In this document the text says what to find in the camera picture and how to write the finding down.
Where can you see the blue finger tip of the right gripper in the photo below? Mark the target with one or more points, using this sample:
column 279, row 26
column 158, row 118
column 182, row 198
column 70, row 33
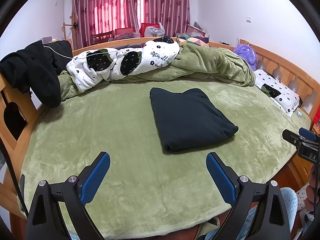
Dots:
column 308, row 134

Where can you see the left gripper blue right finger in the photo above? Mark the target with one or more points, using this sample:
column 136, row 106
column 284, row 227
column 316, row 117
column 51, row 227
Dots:
column 224, row 177

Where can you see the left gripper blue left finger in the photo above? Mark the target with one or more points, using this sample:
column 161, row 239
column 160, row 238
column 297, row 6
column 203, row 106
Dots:
column 91, row 177

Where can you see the black sweatshirt with white logo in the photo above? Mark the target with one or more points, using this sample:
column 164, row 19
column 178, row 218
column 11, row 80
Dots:
column 188, row 119

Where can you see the person's right hand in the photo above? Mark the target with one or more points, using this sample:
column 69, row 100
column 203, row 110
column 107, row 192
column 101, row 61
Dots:
column 311, row 190

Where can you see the white patterned pillow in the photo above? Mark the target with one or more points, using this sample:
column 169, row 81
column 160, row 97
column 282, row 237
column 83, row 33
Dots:
column 280, row 94

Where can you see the green plush bed sheet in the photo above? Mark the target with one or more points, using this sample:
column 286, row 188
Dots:
column 146, row 191

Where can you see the purple plush toy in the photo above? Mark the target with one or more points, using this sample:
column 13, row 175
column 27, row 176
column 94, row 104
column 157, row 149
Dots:
column 248, row 54

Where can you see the black jacket on footboard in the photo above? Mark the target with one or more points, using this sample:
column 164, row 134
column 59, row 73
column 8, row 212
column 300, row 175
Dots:
column 36, row 68

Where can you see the green and white patterned quilt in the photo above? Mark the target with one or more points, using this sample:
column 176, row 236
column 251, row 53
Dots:
column 161, row 59

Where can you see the wooden coat rack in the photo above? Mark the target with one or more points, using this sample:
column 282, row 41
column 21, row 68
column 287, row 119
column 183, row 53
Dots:
column 70, row 31

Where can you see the white plastic bag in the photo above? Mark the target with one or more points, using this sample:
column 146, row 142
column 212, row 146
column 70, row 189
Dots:
column 155, row 31

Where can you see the red chair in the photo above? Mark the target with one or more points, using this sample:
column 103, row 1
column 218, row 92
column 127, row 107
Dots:
column 143, row 27

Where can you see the red striped curtain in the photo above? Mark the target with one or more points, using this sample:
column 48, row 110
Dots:
column 101, row 16

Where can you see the wall light switch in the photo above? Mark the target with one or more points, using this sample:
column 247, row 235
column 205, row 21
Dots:
column 248, row 19

